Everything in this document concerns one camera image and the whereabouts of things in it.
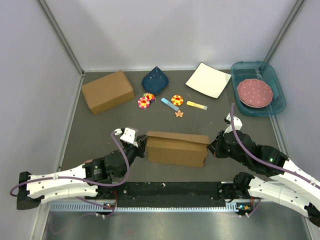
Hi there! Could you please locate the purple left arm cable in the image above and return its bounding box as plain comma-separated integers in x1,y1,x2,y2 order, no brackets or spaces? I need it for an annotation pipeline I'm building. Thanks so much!
9,131,131,218

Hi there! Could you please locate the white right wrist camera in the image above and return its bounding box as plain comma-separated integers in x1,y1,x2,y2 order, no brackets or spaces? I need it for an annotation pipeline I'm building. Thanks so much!
224,113,243,134

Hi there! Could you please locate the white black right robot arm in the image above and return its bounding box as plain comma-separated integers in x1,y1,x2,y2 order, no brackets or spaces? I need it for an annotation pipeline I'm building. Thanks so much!
206,130,320,226

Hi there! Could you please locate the yellow chalk stick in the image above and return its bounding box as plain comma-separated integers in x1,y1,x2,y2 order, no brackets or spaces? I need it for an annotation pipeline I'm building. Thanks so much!
186,101,208,111

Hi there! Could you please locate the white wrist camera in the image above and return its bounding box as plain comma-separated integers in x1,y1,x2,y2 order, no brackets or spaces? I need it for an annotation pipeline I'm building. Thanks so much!
224,113,243,134
113,127,138,147

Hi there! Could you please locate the blue chalk stick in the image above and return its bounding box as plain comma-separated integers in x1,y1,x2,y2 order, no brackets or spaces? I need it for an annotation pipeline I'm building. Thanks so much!
161,97,180,112

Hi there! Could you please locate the brown cardboard box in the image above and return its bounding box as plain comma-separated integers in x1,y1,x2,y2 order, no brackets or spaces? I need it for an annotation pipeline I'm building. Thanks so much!
146,131,210,168
81,70,135,115

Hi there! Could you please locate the orange flower plush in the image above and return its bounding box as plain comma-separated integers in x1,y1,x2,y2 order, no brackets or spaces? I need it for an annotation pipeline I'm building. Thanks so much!
171,94,184,106

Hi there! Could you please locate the rainbow flower plush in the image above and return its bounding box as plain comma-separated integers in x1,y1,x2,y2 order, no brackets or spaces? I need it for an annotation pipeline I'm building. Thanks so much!
143,93,156,103

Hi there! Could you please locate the grey slotted cable duct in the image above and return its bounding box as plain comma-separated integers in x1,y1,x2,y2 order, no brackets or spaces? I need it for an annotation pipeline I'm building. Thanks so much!
49,201,253,213

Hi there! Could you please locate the small brown leaf toy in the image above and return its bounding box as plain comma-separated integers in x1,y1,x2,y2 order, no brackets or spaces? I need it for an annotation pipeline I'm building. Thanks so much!
175,110,184,118

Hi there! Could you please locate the white square plate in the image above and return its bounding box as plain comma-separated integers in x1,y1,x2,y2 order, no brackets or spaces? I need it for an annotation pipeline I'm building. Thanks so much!
185,62,231,99

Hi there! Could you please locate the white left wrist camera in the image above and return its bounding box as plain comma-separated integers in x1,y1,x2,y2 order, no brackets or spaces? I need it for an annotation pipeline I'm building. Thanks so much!
113,127,138,147

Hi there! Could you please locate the teal plastic bin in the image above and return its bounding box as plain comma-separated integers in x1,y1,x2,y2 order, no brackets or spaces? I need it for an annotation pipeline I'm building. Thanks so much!
230,61,286,117

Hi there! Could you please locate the pink dotted plate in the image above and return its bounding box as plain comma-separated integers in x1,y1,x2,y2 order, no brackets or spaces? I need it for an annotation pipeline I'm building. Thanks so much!
236,78,274,108

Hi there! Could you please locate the closed brown cardboard box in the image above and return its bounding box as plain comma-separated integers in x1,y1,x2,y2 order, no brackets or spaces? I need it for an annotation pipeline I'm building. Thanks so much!
81,70,135,115

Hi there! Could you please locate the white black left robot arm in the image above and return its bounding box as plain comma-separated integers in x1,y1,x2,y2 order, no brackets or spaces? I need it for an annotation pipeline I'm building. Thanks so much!
15,134,148,210

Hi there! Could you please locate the dark blue ceramic bowl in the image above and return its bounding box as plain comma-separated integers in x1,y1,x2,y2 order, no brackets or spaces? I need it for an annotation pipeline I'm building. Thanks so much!
141,66,169,95

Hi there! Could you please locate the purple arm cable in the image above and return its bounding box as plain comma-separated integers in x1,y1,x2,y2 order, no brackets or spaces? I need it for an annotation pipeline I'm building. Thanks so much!
9,131,131,218
230,102,320,190

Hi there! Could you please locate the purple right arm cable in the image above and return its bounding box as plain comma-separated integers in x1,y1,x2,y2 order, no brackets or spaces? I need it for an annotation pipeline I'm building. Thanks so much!
230,102,320,190

